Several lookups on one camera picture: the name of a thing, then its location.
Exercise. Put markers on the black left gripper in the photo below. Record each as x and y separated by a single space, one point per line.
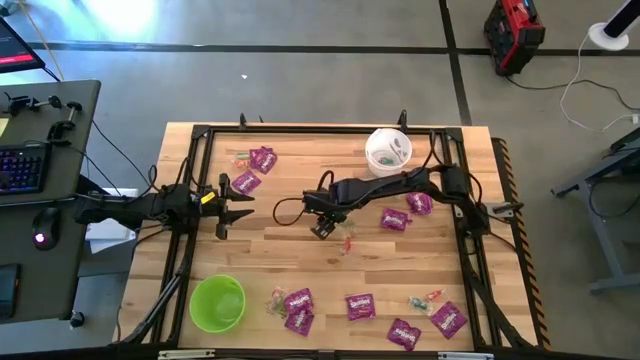
205 212

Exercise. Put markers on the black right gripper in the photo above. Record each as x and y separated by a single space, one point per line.
322 205

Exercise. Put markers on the purple Skittles candy pack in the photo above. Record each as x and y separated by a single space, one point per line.
448 319
299 323
246 182
299 301
395 219
420 203
360 306
404 334
263 160

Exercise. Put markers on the orange hard candy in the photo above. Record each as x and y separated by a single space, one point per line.
273 298
241 163

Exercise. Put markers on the red hard candy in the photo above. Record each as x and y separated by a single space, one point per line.
434 295
346 245

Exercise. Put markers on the green hard candy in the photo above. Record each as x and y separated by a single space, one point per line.
385 160
281 310
242 156
417 303

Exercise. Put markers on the white plastic halloween bucket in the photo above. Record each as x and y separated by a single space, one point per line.
380 169

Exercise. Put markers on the green plastic bucket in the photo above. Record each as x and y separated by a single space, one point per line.
217 305

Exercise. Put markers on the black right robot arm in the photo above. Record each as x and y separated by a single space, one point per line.
390 185

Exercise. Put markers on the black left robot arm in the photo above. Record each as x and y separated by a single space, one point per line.
140 206

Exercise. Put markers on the yellow tag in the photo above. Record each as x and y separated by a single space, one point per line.
208 198

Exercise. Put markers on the black table clamp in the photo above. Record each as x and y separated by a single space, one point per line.
242 121
402 120

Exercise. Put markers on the white cardboard box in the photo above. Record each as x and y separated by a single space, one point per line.
112 235

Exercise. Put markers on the black computer mouse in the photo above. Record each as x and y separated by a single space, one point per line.
46 225

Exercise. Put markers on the black round knob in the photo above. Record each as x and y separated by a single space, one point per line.
76 319

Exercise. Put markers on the dark grey desk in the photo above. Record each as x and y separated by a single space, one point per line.
50 280

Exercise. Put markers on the yellow black hazard tape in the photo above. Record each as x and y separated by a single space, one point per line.
523 245

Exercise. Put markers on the backlit black keyboard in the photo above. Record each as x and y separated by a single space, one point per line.
22 170

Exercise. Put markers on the black smartphone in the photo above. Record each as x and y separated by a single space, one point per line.
9 290

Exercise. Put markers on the yellow sticky note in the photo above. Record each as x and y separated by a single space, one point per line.
2 126

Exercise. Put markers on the red black power station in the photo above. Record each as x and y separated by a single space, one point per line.
515 35

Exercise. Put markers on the black computer monitor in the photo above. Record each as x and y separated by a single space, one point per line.
15 50

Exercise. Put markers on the grey metal table stand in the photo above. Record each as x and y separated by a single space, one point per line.
605 235

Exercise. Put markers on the white base black pole stand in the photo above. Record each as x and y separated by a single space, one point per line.
607 36

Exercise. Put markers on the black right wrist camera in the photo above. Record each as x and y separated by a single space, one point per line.
323 230

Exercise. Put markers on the silver metal bracket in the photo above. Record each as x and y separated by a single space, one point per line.
465 356
186 354

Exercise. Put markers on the black desk clamp mount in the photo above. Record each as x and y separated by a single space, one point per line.
20 104
60 129

